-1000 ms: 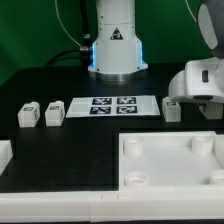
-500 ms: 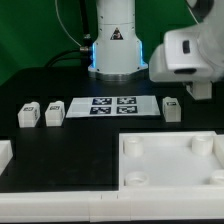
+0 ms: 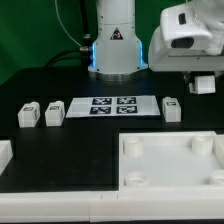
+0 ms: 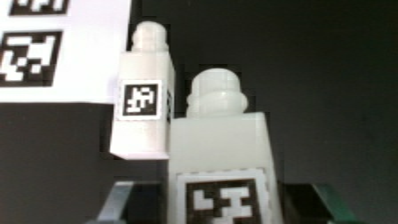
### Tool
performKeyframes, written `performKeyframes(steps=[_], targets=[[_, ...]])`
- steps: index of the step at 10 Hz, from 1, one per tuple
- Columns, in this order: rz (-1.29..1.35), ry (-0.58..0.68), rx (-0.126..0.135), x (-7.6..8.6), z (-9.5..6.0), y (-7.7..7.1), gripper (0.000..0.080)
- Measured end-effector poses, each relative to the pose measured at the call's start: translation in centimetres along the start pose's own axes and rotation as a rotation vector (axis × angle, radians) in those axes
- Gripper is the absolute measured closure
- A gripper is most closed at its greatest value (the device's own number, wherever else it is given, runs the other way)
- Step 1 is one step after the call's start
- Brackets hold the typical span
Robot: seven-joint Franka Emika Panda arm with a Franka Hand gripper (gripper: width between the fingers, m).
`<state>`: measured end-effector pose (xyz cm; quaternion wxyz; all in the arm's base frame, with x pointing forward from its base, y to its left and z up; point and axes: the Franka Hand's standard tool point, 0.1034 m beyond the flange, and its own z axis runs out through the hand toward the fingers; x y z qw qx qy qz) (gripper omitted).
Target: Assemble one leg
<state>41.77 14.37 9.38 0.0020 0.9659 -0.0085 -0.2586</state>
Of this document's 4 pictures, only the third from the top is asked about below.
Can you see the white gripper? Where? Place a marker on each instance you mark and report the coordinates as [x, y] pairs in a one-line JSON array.
[[190, 38]]

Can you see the white square table top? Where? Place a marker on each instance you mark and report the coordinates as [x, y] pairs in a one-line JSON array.
[[169, 159]]

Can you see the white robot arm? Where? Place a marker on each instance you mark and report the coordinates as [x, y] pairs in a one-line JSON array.
[[117, 53]]

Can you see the tag sheet with markers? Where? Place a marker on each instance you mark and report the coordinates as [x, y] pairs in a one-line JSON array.
[[113, 106]]

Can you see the white front rail fixture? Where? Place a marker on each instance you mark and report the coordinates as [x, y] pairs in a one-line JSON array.
[[149, 204]]

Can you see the white left bracket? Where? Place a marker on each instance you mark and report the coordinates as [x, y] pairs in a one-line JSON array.
[[6, 154]]

